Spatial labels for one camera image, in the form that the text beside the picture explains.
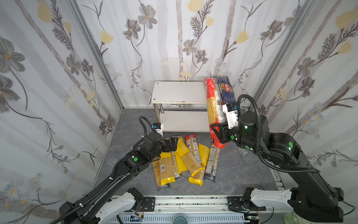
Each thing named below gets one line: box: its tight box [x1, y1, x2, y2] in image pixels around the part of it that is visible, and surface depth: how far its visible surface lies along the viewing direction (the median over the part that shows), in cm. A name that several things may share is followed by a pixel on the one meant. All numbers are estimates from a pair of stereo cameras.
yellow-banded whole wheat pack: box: [151, 151, 176, 190], surface depth 83 cm
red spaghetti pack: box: [203, 77, 228, 149], surface depth 54 cm
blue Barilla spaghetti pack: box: [218, 76, 237, 105], surface depth 80 cm
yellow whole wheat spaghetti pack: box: [184, 133, 202, 164], surface depth 95 cm
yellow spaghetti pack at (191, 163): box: [175, 138, 206, 177], surface depth 85 cm
